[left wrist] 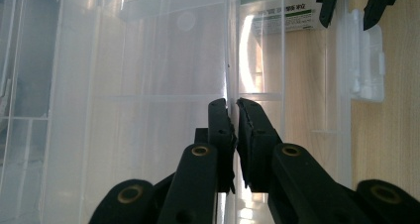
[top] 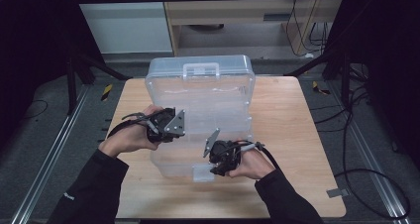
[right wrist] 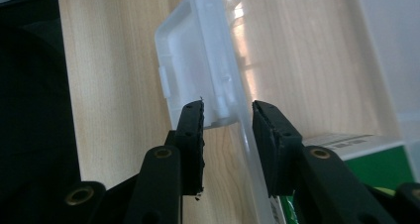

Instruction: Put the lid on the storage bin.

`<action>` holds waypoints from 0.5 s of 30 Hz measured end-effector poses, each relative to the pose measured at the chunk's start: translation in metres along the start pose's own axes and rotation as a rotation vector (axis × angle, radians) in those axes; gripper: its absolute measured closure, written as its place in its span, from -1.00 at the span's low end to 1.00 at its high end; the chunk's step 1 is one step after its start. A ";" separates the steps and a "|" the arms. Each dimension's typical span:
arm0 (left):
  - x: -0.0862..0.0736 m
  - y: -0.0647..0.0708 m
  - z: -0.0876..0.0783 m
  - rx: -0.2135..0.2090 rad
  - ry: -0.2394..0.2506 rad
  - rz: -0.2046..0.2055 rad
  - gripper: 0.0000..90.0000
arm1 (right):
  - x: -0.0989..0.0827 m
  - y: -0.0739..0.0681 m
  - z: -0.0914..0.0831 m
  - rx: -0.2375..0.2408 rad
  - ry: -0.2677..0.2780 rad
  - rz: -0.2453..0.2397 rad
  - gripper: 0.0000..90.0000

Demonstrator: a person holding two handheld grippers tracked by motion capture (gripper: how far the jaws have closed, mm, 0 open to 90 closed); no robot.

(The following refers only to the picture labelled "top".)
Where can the grey tape piece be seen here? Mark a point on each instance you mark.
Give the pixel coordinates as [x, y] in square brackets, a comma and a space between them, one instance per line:
[337, 193]

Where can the light wooden desk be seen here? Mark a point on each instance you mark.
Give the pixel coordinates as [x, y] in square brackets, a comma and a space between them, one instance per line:
[231, 12]

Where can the clear plastic storage box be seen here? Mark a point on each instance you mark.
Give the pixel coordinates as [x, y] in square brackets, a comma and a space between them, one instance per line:
[201, 88]

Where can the white plug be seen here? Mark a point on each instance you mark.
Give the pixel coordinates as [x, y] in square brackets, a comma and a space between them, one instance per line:
[309, 55]

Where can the black stand leg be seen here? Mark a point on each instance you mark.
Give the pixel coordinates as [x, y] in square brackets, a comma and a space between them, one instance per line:
[99, 65]
[317, 62]

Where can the person's left hand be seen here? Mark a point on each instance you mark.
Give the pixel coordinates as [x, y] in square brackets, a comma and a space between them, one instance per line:
[132, 138]

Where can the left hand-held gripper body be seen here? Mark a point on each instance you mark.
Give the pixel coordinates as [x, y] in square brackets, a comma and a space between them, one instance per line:
[161, 125]

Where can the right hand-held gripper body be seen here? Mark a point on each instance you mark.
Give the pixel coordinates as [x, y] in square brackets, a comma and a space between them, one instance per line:
[224, 154]

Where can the person's right hand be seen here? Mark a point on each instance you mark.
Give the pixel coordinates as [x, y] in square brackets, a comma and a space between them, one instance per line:
[254, 163]

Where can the aluminium floor rail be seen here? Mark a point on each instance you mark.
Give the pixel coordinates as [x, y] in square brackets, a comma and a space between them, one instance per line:
[373, 158]
[49, 158]

